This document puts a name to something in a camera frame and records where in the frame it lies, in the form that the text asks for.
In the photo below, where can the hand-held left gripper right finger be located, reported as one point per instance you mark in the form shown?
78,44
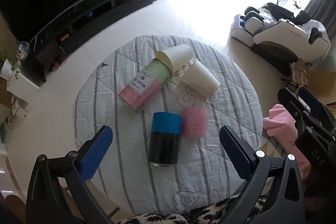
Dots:
236,153

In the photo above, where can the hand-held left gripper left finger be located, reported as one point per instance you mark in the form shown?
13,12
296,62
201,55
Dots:
95,154

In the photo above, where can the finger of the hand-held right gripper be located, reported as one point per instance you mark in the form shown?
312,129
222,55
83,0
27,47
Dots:
312,102
291,103

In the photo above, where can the white paper cup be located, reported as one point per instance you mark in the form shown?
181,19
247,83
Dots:
200,79
175,56

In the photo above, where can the pink cup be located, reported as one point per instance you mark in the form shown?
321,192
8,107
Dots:
194,121

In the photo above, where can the pink cloth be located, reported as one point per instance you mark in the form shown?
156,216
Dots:
282,127

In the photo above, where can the striped grey quilted blanket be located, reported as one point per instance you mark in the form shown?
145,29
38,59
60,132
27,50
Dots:
126,161

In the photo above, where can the yellow patterned cushion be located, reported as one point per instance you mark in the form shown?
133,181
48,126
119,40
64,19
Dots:
267,146

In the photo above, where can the tan bag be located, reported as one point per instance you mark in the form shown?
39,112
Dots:
300,69

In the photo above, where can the black can with blue lid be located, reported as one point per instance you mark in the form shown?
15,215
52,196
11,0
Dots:
164,138

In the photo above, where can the white and black massage chair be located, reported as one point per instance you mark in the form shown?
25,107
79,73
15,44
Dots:
283,32

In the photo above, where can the black and white patterned rug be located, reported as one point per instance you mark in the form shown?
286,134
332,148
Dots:
199,216

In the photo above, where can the green and pink jar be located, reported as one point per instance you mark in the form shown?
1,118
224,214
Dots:
144,86

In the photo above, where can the grey curtain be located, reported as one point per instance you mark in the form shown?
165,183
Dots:
324,3

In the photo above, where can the white side cabinet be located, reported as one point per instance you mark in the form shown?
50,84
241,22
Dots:
22,82

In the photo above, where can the trailing green plant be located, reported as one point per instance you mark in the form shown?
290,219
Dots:
9,66

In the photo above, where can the round decorative plate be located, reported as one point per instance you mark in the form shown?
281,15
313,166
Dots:
22,50

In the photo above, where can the black television stand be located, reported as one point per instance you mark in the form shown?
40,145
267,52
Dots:
110,7

